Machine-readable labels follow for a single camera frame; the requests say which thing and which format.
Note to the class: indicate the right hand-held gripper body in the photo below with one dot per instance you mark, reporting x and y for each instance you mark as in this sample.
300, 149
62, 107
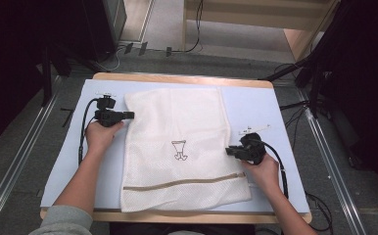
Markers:
252, 148

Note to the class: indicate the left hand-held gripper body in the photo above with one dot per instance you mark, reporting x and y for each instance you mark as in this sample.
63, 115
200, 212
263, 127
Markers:
107, 116

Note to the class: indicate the person's left hand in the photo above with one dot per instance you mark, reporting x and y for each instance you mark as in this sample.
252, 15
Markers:
100, 137

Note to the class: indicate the person's right hand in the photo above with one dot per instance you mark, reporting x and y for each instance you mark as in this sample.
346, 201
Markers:
263, 173

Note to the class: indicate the light blue table mat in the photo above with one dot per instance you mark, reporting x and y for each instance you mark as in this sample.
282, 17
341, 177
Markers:
262, 107

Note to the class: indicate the wooden table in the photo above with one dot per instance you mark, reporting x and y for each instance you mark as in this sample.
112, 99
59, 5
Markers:
177, 79

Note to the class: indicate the black metal stand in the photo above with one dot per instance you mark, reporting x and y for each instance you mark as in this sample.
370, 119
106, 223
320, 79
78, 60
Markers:
48, 75

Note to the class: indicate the dark cabinet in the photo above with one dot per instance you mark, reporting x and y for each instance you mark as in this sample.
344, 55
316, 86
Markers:
107, 23

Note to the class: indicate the black tripod stand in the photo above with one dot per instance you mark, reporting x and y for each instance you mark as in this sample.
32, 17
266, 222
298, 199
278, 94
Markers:
309, 75

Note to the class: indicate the black curtain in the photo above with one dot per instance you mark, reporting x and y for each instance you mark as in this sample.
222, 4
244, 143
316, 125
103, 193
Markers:
10, 65
363, 81

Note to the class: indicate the grey sleeve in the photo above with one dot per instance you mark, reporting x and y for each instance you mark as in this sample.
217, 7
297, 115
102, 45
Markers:
63, 222

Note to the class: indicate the wooden shelf unit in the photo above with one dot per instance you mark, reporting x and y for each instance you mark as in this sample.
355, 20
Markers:
259, 16

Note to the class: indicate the metal floor rail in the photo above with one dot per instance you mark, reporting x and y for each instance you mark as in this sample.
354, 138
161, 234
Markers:
334, 169
17, 169

